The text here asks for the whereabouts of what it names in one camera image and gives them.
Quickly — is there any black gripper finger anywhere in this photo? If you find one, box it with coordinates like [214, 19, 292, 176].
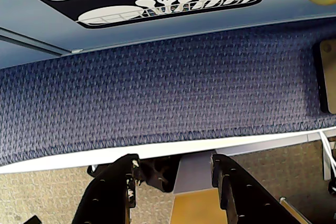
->
[211, 154, 312, 224]
[72, 153, 140, 224]

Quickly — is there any metal screw rod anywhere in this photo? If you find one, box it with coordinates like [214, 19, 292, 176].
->
[279, 196, 299, 210]

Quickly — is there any grey and wood table leg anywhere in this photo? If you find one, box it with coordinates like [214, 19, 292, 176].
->
[169, 152, 229, 224]

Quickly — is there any blue woven mat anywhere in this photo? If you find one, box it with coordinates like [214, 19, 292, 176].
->
[0, 22, 336, 167]

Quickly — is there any wooden board with black edge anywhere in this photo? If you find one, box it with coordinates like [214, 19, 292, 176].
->
[314, 38, 336, 115]

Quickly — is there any blue toy kitchen door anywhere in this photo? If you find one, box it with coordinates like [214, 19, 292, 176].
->
[0, 0, 336, 69]

